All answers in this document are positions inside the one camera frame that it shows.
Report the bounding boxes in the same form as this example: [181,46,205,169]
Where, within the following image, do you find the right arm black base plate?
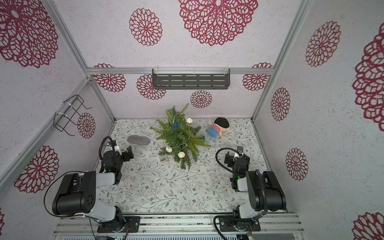
[219,217,261,232]

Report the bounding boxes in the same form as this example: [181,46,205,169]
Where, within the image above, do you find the plush doll striped shirt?
[207,118,230,138]

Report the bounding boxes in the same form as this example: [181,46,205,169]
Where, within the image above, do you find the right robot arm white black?
[224,153,287,219]

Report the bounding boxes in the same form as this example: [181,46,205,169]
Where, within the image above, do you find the dark grey slotted wall shelf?
[152,68,231,90]

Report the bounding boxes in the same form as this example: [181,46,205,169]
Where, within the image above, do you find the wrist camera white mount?
[108,140,122,155]
[234,146,244,159]

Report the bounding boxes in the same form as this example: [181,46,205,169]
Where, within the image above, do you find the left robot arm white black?
[52,146,134,233]

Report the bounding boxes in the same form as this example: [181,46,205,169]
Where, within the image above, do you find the small green christmas tree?
[150,104,212,170]

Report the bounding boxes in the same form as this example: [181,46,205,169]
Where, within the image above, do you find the white ball string lights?
[163,116,194,159]

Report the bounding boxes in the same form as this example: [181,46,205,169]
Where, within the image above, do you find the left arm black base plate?
[97,216,141,234]

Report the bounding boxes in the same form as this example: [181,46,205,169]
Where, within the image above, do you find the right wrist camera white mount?
[234,146,244,159]

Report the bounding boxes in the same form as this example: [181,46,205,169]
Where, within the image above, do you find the grey oval stone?
[127,135,151,146]

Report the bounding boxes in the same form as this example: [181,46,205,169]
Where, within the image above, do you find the black wire wall rack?
[53,95,92,137]

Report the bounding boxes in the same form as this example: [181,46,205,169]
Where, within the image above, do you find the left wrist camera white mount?
[108,140,122,155]

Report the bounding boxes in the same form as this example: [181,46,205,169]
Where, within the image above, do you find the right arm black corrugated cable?
[212,146,269,240]

